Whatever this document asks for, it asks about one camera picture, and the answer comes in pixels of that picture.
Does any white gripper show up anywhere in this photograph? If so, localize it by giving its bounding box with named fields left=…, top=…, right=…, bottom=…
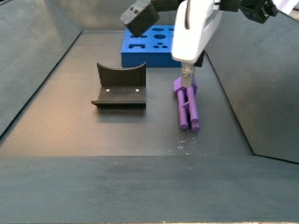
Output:
left=172, top=0, right=222, bottom=88

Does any black curved fixture stand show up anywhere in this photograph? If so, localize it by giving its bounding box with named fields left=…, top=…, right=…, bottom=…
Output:
left=91, top=63, right=145, bottom=109

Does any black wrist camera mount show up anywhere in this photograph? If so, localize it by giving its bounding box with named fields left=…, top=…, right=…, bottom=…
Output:
left=120, top=0, right=184, bottom=37

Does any blue foam shape-cutout block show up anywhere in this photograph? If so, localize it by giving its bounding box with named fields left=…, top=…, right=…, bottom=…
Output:
left=120, top=25, right=182, bottom=67

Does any purple three prong object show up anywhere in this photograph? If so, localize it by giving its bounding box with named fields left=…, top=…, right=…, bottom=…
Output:
left=172, top=78, right=200, bottom=132

